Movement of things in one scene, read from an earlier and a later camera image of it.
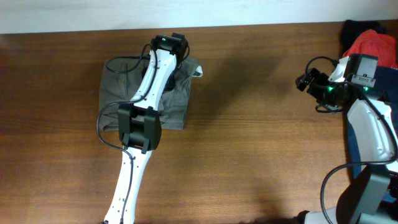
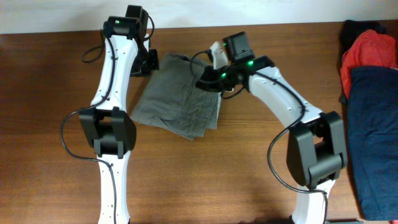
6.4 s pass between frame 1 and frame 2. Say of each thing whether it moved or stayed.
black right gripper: moved
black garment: stayed
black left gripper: moved
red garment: stayed
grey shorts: moved
